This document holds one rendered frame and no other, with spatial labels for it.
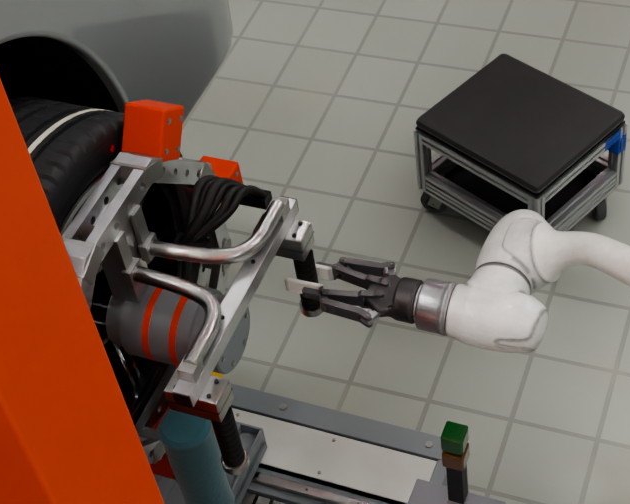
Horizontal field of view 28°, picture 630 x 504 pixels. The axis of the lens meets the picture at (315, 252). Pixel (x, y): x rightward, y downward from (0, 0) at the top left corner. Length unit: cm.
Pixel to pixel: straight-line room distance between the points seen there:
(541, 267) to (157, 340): 65
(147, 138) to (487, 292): 60
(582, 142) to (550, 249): 101
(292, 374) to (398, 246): 49
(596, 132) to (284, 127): 102
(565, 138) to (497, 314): 114
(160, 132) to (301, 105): 178
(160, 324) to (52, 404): 76
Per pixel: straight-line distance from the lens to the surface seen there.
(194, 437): 211
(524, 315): 203
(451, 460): 220
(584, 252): 208
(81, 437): 139
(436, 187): 328
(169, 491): 268
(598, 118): 317
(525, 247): 211
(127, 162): 202
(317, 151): 363
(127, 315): 209
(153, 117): 204
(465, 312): 204
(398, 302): 208
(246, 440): 282
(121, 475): 151
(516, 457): 292
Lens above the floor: 244
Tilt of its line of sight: 47 degrees down
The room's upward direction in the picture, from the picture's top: 10 degrees counter-clockwise
